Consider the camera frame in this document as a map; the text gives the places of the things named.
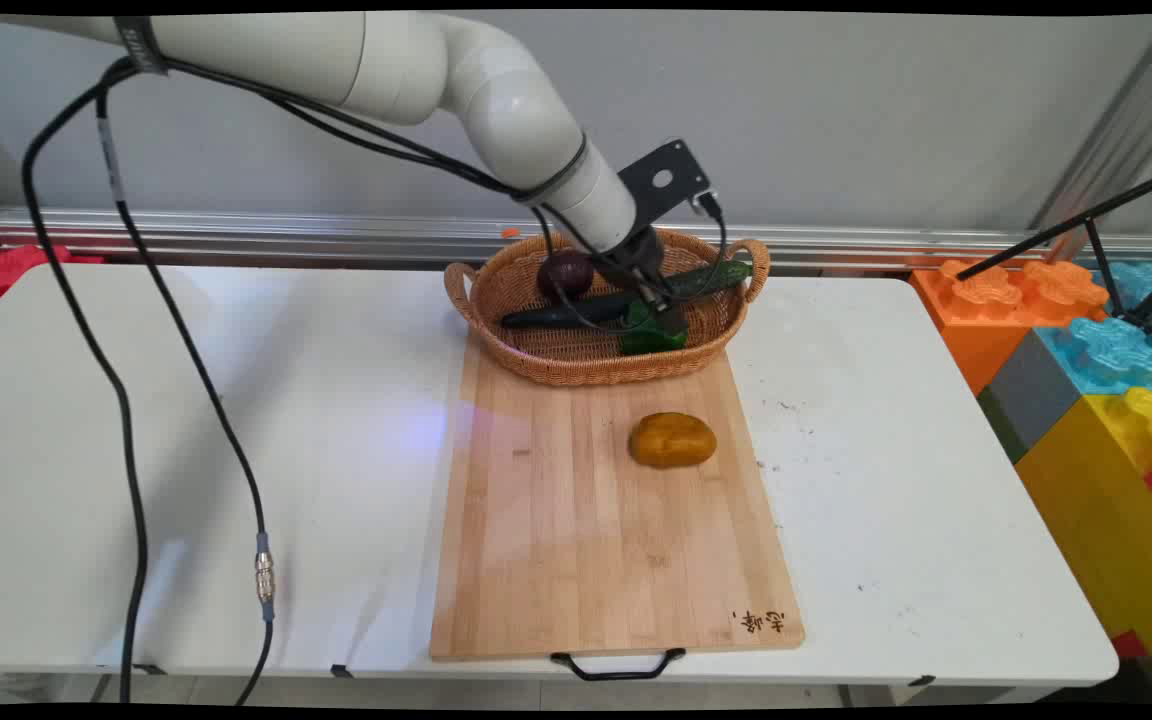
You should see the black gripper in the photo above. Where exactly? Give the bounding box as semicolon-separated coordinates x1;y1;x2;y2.
598;228;689;338

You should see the green bell pepper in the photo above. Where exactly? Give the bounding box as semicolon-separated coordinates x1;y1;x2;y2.
618;300;689;357

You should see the woven wicker basket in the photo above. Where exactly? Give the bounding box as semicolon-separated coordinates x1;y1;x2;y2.
444;228;771;388

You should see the dark purple round fruit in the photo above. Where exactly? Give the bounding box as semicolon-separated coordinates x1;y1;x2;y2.
537;250;596;301

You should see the long dark green cucumber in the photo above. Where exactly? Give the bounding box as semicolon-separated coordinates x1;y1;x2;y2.
500;261;754;330

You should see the brown potato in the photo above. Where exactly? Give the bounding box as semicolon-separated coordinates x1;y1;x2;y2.
629;412;718;470

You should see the wooden cutting board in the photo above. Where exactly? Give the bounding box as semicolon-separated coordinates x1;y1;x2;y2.
429;338;805;662

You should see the orange toy block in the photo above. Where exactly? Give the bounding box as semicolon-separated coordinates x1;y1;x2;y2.
910;259;1113;397

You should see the grey toy block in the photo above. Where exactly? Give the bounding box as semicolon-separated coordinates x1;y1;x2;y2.
976;328;1083;463

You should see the black tripod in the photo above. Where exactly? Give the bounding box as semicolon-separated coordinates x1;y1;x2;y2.
956;163;1152;335

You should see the blue toy block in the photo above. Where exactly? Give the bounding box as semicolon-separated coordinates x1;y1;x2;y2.
1034;261;1152;387

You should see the yellow toy block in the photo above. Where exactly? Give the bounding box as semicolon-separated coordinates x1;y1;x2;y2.
1014;385;1152;703

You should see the red plastic object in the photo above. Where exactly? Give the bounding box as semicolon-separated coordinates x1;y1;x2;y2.
0;244;77;303

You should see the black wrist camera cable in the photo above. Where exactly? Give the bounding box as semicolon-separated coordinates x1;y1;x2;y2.
694;190;731;293

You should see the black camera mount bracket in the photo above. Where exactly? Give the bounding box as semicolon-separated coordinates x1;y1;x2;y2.
620;139;715;223

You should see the aluminium rail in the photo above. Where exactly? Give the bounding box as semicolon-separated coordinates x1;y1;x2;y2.
0;208;1152;271

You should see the black cable with metal connector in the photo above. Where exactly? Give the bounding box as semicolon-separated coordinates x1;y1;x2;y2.
94;88;277;707

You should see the thick black hanging cable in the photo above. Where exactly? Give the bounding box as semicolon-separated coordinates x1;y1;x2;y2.
20;58;149;705

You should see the black velcro strap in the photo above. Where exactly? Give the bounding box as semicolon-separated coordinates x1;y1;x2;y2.
114;16;169;77

